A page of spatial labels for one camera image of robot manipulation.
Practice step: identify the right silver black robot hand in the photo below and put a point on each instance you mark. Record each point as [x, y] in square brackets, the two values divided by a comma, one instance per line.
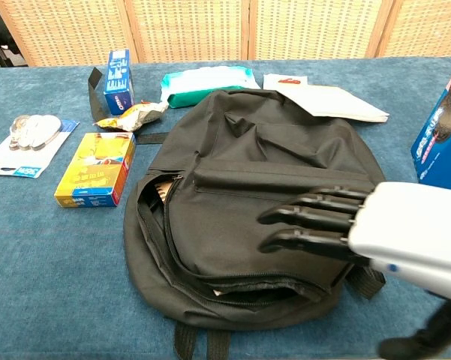
[409, 228]

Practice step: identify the white yellow notepad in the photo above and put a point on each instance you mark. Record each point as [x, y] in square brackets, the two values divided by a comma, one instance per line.
[341, 103]

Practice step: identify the black fabric backpack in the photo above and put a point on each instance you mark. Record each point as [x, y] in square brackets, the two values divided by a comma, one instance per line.
[255, 180]

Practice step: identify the brown spiral notebook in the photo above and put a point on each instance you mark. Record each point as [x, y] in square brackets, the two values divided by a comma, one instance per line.
[164, 191]

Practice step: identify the large blue pink Oreo box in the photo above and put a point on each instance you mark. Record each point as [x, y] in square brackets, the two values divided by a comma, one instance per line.
[442, 150]

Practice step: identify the small white snack packet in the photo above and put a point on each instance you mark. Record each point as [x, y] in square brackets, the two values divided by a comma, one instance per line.
[289, 79]

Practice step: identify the teal wet wipes pack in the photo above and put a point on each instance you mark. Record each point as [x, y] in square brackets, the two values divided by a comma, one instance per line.
[206, 80]

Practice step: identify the wicker folding screen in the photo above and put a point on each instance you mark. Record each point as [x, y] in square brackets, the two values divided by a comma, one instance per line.
[195, 30]

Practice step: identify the orange snack packet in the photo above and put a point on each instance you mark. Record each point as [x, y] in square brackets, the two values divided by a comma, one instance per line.
[135, 116]

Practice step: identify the yellow snack box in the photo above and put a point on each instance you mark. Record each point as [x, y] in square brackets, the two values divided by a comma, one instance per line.
[94, 168]

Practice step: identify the slim blue Oreo box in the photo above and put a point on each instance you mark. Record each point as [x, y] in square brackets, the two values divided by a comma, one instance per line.
[118, 80]

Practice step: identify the blue tablecloth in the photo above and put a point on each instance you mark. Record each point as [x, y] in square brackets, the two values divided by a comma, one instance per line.
[52, 262]

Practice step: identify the white blister card pack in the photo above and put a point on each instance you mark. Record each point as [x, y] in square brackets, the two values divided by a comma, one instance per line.
[26, 150]

